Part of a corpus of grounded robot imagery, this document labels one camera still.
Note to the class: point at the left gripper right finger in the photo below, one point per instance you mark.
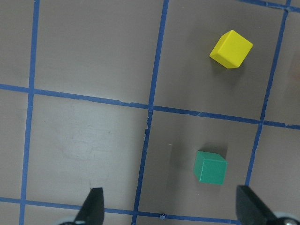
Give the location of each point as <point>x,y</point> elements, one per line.
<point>251,210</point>

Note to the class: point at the yellow wooden block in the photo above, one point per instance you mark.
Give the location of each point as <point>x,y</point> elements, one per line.
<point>231,50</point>

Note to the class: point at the green wooden block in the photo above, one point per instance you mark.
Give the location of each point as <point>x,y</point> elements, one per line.
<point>210,168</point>

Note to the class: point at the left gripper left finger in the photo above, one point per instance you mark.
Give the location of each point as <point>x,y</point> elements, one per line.
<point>92,211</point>

